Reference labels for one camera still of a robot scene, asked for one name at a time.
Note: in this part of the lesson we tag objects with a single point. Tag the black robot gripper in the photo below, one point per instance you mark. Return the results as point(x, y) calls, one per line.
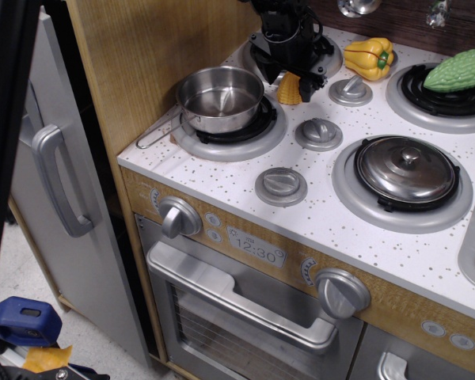
point(290, 39)

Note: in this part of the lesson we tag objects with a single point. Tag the yellow toy corn cob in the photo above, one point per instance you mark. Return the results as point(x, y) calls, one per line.
point(288, 90)

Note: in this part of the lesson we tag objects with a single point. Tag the back left stove burner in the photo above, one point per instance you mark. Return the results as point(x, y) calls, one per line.
point(326, 64)

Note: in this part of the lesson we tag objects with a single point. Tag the stove burner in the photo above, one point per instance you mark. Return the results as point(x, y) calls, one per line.
point(326, 64)
point(450, 113)
point(365, 204)
point(264, 132)

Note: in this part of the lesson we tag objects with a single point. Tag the grey middle stove knob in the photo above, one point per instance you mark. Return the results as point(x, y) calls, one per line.
point(318, 135)

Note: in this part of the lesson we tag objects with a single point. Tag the grey stove knob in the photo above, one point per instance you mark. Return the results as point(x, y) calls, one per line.
point(281, 187)
point(318, 135)
point(353, 92)

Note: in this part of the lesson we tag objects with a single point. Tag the grey top stove knob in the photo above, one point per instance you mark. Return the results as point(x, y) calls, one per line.
point(353, 92)

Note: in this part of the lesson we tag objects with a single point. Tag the small steel pan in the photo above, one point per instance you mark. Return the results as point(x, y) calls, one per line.
point(219, 100)

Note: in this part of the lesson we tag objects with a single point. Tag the grey bottom stove knob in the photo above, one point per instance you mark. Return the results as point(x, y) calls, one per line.
point(281, 187)

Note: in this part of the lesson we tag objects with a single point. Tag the front left stove burner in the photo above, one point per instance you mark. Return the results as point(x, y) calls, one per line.
point(264, 132)

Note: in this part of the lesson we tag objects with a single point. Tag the front right stove burner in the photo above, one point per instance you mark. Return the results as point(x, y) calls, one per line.
point(365, 204)

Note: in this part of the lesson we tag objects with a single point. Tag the back right stove burner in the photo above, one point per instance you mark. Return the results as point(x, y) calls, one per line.
point(450, 113)

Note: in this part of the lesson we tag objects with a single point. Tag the yellow toy bell pepper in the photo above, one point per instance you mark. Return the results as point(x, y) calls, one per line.
point(371, 59)

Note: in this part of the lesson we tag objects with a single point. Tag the silver faucet knob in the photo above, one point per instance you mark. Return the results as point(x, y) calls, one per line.
point(357, 8)

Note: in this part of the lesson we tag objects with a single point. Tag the steel pot lid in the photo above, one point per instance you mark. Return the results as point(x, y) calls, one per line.
point(406, 171)

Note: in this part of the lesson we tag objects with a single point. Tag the oven clock display panel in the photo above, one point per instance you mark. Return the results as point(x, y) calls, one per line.
point(256, 247)

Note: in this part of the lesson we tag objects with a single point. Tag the left oven front knob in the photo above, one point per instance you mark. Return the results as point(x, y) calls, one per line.
point(178, 217)

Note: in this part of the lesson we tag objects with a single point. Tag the oven knob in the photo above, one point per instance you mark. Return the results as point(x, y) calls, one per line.
point(340, 293)
point(178, 217)

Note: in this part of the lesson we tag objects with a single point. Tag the green toy bitter gourd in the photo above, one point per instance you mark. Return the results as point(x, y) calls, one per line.
point(453, 74)

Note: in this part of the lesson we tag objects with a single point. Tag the right oven front knob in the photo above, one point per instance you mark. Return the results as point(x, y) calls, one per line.
point(340, 293)

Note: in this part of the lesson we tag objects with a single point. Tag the grey toy oven door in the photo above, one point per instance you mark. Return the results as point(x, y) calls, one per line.
point(222, 319)

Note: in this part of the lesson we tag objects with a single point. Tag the grey toy fridge door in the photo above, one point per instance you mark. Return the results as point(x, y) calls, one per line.
point(88, 272)

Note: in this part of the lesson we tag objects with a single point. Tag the grey lower cabinet door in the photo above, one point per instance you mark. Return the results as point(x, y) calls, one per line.
point(384, 356)

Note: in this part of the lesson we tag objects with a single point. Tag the blue clamp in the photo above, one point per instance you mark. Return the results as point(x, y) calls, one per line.
point(29, 323)

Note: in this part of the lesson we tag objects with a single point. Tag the yellow tape piece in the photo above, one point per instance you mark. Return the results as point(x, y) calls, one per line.
point(45, 359)

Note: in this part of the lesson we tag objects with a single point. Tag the clear faucet handle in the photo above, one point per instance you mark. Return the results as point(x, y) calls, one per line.
point(438, 14)

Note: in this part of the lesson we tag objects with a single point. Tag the grey fridge door handle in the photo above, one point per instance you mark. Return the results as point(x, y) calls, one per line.
point(64, 164)

